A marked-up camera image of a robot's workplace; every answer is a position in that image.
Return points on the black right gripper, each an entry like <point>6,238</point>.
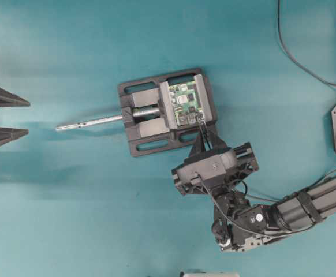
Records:
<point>247,164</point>

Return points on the black bench vise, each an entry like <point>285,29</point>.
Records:
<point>147,113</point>

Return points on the green PCB board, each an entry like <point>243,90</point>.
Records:
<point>186,103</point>

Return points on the white box bottom edge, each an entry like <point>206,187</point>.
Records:
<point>209,274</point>

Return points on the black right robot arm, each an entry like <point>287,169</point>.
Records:
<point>239,226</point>

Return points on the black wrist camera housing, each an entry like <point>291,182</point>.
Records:
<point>213,166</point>

